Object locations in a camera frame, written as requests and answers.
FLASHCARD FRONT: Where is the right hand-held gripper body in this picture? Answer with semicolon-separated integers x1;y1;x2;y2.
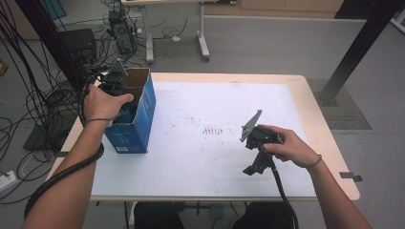
239;109;285;150

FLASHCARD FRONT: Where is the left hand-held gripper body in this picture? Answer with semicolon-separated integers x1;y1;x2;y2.
98;59;128;96

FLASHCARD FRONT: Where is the blue cardboard box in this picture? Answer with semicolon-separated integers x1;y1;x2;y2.
104;67;157;155

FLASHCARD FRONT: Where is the person's left hand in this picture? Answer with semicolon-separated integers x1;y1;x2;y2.
83;84;135;121

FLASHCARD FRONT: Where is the person's right hand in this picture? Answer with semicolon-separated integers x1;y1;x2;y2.
257;124;321;169

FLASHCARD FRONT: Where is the black wrist band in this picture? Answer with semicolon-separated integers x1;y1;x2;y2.
305;154;323;169
85;117;115;124

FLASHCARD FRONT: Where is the person's right leg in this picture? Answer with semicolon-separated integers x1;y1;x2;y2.
232;201;295;229

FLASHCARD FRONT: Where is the person's leg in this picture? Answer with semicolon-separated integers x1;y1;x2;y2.
133;201;185;229
232;201;295;229

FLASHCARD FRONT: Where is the black computer tower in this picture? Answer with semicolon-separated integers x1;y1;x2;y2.
108;9;138;55

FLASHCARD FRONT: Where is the white foam sheet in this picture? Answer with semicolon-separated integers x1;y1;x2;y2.
90;81;317;198

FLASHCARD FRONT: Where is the black equipment case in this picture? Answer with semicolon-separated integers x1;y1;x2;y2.
58;28;98;65

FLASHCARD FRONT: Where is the black table crossbar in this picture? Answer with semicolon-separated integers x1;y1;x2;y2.
173;200;212;217

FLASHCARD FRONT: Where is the black metal stand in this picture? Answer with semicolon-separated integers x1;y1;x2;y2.
13;0;92;94

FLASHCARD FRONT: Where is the person's left leg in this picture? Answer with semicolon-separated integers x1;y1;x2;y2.
133;201;185;229

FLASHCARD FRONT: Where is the white power strip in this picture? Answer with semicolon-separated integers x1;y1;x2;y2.
0;170;17;192

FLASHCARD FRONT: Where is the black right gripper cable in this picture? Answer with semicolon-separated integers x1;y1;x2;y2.
257;144;300;229

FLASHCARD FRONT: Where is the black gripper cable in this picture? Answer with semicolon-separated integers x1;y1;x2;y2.
257;144;300;229
23;74;106;219

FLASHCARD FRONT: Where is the white desk frame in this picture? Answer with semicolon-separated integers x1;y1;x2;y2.
121;0;211;63

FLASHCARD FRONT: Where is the tangle of black floor cables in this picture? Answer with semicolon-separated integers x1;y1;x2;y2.
0;0;106;204

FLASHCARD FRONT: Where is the black stand base plate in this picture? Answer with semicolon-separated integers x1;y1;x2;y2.
22;123;75;152

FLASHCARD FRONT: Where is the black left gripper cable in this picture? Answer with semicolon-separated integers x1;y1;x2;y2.
23;74;106;219

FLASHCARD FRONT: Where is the black metal post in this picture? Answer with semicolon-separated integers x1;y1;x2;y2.
318;0;404;106

